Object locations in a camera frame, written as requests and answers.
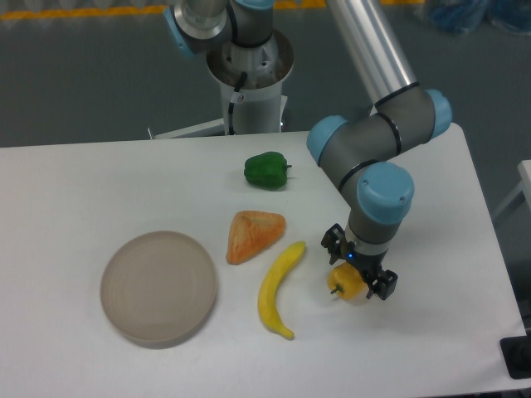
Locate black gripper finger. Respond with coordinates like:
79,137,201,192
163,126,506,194
320,224,344,265
365,269,398,300

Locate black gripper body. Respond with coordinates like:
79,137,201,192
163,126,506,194
340,241,390,286

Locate yellow bell pepper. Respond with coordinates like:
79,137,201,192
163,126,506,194
327,263,366,300

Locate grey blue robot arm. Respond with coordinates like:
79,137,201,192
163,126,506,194
163,1,452,299

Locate green bell pepper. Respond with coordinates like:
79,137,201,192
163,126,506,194
244,152,291,190

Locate yellow banana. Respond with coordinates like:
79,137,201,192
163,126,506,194
257,241,306,341

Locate orange triangular bread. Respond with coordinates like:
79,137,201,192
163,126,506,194
226,211,286,265

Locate black device at table edge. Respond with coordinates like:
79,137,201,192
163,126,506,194
499,335,530,380

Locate beige round plate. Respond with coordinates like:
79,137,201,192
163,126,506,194
100,231,217,349

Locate white furniture at right edge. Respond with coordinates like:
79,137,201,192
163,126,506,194
491,159,530,226

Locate blue plastic bags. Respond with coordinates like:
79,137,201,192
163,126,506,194
421,0,530,36

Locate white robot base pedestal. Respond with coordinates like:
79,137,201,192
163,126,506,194
153,29,294,139

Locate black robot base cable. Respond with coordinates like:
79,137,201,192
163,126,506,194
227,70,249,136

